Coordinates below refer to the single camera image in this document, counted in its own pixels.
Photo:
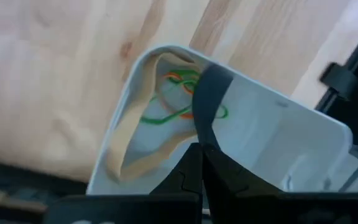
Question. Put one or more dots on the black frame bracket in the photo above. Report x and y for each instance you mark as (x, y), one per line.
(337, 79)

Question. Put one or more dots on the black aluminium table frame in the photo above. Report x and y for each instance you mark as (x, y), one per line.
(26, 179)

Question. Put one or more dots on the tan wide rubber band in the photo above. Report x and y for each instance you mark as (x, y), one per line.
(135, 115)

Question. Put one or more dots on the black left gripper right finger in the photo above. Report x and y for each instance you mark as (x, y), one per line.
(228, 179)

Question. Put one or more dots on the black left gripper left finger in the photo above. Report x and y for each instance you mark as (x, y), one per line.
(185, 177)

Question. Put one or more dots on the thin orange rubber band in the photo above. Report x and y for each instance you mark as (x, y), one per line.
(187, 116)

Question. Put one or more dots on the thin green rubber band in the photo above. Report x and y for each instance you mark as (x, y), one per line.
(160, 119)

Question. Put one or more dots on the translucent white plastic bin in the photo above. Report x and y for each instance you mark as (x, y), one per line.
(275, 133)

